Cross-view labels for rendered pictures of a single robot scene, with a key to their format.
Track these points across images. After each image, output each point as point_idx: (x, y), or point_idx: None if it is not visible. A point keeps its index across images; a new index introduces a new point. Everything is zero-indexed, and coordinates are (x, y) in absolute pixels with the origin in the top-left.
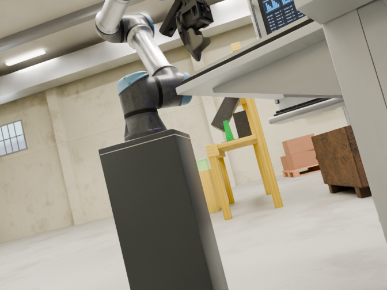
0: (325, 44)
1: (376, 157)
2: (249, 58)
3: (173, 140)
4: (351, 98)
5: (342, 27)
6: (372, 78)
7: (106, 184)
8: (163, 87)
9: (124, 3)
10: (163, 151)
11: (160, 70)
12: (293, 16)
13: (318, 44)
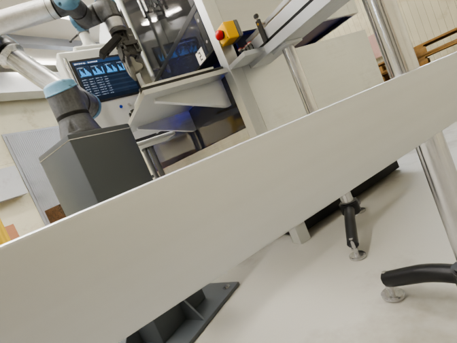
0: (217, 82)
1: (258, 124)
2: (195, 79)
3: (130, 131)
4: (245, 101)
5: (238, 73)
6: (251, 94)
7: (81, 166)
8: (90, 98)
9: (54, 18)
10: (126, 139)
11: None
12: (103, 84)
13: (214, 82)
